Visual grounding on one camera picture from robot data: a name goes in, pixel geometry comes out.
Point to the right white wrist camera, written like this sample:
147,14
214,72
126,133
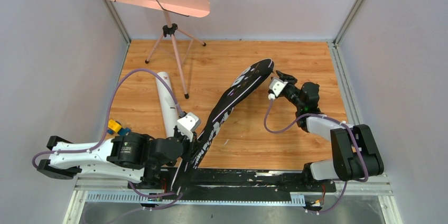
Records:
276,87

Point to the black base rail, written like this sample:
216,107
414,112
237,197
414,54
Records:
234,187

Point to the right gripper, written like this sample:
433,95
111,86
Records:
286,77

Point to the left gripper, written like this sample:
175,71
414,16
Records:
187,144

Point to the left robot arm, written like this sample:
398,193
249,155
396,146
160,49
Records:
137,158

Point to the yellow blue toy block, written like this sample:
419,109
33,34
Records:
115,127

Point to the black sport racket bag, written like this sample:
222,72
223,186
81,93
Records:
247,82

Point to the white shuttlecock tube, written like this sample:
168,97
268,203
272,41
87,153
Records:
168,108

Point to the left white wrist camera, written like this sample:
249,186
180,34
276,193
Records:
188,124

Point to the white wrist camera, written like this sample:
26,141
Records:
188,124
276,87

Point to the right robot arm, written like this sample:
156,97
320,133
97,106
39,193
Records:
355,155

